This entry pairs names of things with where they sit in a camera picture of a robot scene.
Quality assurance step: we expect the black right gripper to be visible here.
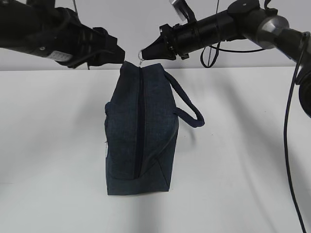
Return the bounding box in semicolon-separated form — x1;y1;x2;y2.
141;24;189;60

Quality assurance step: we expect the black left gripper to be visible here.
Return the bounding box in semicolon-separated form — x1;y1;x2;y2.
55;7;125;68

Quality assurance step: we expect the metal zipper pull ring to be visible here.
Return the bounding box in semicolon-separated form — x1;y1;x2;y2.
137;50;148;66

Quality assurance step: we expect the dark blue lunch bag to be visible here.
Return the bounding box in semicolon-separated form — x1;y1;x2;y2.
104;61;205;196

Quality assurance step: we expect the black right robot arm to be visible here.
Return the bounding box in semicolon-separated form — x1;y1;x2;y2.
141;0;311;116

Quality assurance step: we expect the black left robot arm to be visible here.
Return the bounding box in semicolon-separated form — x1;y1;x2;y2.
0;0;125;68

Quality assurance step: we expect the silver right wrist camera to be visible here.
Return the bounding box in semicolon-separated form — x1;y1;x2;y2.
169;0;196;23

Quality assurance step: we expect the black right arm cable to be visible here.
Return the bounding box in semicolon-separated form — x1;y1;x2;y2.
200;43;309;233

